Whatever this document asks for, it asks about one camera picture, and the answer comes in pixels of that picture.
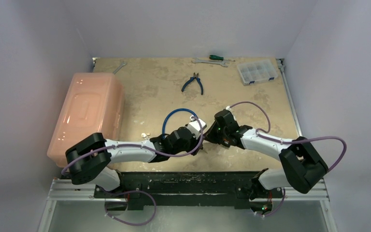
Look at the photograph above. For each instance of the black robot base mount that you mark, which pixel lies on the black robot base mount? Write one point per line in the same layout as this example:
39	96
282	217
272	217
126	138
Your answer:
232	188

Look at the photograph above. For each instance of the silver wrench near screwdriver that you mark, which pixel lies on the silver wrench near screwdriver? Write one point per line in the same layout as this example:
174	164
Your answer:
221	63

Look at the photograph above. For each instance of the clear plastic organizer box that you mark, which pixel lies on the clear plastic organizer box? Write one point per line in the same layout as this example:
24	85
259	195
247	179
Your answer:
257	72

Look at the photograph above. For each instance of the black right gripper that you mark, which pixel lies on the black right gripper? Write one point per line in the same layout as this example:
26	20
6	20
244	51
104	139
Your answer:
211	135

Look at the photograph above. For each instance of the green-handled screwdriver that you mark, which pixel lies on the green-handled screwdriver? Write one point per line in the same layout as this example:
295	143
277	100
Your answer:
219	58

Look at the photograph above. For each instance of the small silver wrench left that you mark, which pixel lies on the small silver wrench left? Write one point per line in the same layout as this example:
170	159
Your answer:
122	64

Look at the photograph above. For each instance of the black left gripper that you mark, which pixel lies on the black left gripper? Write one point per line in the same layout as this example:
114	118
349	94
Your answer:
194	143

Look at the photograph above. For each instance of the blue cable lock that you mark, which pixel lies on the blue cable lock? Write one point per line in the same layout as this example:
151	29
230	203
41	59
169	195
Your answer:
175	119

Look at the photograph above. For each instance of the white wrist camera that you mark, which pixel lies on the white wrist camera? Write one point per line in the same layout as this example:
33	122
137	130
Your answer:
229	109
195	126

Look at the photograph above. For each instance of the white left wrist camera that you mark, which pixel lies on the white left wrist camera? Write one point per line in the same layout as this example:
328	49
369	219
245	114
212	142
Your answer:
195	126

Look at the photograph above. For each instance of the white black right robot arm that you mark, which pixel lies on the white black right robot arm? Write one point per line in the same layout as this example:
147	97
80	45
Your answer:
302	166

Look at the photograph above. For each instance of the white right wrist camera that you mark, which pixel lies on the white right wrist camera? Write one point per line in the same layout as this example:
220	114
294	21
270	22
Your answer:
229	109

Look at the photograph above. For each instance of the pink plastic storage box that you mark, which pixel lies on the pink plastic storage box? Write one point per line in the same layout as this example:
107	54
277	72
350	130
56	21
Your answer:
94	103

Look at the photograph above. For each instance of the small silver keys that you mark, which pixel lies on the small silver keys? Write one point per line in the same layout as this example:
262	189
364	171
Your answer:
145	135

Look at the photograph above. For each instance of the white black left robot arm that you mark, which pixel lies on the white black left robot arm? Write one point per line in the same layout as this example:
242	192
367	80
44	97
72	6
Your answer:
88	160

